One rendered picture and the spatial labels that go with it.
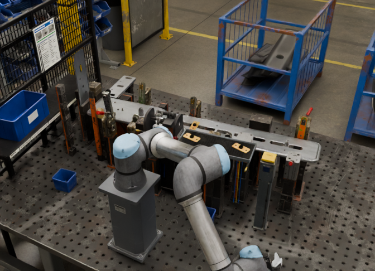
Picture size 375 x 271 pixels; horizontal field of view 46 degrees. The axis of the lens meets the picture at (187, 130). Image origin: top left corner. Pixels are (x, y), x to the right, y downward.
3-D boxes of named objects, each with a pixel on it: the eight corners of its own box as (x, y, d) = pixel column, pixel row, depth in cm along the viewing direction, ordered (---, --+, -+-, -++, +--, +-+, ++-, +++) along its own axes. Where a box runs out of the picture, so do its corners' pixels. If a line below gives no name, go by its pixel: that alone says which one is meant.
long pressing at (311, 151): (322, 141, 247) (322, 139, 246) (317, 165, 229) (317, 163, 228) (102, 96, 286) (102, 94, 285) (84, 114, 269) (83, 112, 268)
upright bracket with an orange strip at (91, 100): (102, 160, 279) (93, 91, 250) (102, 161, 278) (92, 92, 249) (99, 159, 280) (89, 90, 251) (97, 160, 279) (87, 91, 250)
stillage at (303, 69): (257, 60, 551) (265, -17, 497) (321, 75, 519) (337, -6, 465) (215, 105, 465) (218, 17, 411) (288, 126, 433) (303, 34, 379)
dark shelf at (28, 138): (96, 82, 299) (96, 78, 297) (8, 161, 230) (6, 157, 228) (68, 77, 305) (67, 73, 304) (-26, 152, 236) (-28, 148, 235)
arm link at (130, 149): (109, 162, 198) (106, 138, 190) (135, 151, 205) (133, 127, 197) (123, 177, 190) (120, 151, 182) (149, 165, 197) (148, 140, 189)
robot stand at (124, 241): (142, 263, 214) (136, 202, 191) (106, 247, 222) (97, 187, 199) (163, 234, 229) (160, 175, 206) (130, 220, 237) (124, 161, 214)
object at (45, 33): (62, 60, 294) (54, 15, 277) (41, 75, 277) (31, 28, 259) (59, 59, 295) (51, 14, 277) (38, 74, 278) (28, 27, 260)
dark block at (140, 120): (152, 176, 266) (149, 117, 242) (147, 183, 261) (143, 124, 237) (144, 174, 268) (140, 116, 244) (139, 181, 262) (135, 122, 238)
